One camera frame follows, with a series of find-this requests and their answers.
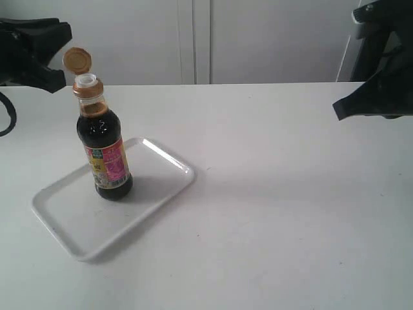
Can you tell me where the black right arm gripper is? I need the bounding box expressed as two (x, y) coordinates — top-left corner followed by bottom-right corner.
(332, 1), (412, 120)

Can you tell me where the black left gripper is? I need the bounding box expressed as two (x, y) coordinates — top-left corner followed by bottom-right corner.
(1, 17), (72, 94)

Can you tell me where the dark soy sauce bottle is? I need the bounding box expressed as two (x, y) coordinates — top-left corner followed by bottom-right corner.
(62, 46), (134, 201)

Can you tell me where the white plastic tray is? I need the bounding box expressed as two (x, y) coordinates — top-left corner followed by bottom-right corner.
(31, 136), (196, 262)

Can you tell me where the white cable on wall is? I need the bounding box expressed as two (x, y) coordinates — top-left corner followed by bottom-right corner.
(335, 32), (354, 82)

